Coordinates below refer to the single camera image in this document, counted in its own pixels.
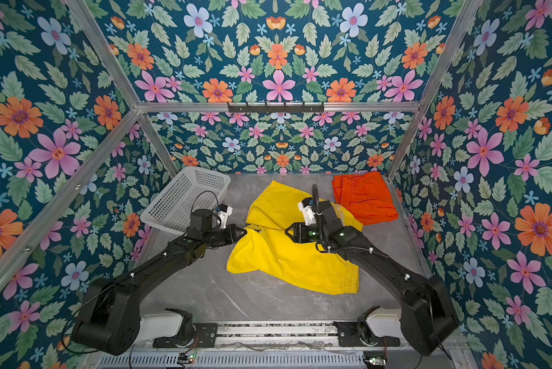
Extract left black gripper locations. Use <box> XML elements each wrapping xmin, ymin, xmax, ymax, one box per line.
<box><xmin>201</xmin><ymin>223</ymin><xmax>248</xmax><ymax>249</ymax></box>

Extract yellow shorts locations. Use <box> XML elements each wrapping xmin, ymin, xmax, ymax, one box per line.
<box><xmin>227</xmin><ymin>181</ymin><xmax>359</xmax><ymax>295</ymax></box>

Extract orange shorts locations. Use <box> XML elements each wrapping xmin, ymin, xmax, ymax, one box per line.
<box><xmin>332</xmin><ymin>172</ymin><xmax>398</xmax><ymax>225</ymax></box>

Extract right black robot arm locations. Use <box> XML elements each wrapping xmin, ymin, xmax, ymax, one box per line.
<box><xmin>285</xmin><ymin>222</ymin><xmax>460</xmax><ymax>356</ymax></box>

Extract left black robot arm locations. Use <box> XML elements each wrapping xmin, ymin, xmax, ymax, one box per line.
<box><xmin>71</xmin><ymin>224</ymin><xmax>248</xmax><ymax>355</ymax></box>

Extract white plastic laundry basket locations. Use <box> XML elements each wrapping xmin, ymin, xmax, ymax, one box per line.
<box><xmin>140</xmin><ymin>167</ymin><xmax>231</xmax><ymax>235</ymax></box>

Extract left electronics board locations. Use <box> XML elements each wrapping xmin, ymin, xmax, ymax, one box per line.
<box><xmin>177</xmin><ymin>352</ymin><xmax>196</xmax><ymax>366</ymax></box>

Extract electronics board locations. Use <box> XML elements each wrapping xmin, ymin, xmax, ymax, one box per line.
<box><xmin>363</xmin><ymin>355</ymin><xmax>388</xmax><ymax>369</ymax></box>
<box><xmin>177</xmin><ymin>352</ymin><xmax>196</xmax><ymax>366</ymax></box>

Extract white ventilation grille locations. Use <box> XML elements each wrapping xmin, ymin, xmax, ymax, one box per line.
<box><xmin>97</xmin><ymin>351</ymin><xmax>366</xmax><ymax>368</ymax></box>

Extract right electronics board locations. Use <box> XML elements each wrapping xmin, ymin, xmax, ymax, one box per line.
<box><xmin>363</xmin><ymin>355</ymin><xmax>388</xmax><ymax>369</ymax></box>

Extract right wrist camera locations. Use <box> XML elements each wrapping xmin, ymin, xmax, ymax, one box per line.
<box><xmin>298</xmin><ymin>198</ymin><xmax>320</xmax><ymax>226</ymax></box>

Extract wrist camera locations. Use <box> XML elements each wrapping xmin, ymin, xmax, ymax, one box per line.
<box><xmin>190</xmin><ymin>204</ymin><xmax>233</xmax><ymax>233</ymax></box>
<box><xmin>298</xmin><ymin>198</ymin><xmax>320</xmax><ymax>226</ymax></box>

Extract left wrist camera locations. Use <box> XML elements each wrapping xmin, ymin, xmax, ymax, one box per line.
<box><xmin>190</xmin><ymin>204</ymin><xmax>233</xmax><ymax>233</ymax></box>

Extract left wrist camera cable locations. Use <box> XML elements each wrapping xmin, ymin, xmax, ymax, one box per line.
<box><xmin>190</xmin><ymin>190</ymin><xmax>221</xmax><ymax>213</ymax></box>

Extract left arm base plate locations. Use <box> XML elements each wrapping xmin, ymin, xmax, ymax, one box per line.
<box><xmin>152</xmin><ymin>322</ymin><xmax>219</xmax><ymax>349</ymax></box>

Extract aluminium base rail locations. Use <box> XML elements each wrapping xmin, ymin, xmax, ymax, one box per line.
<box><xmin>86</xmin><ymin>320</ymin><xmax>471</xmax><ymax>354</ymax></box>

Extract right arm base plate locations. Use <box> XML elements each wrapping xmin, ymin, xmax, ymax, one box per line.
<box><xmin>334</xmin><ymin>321</ymin><xmax>400</xmax><ymax>348</ymax></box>

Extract black hook rail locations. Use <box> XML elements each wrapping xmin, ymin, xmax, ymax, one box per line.
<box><xmin>227</xmin><ymin>102</ymin><xmax>325</xmax><ymax>115</ymax></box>

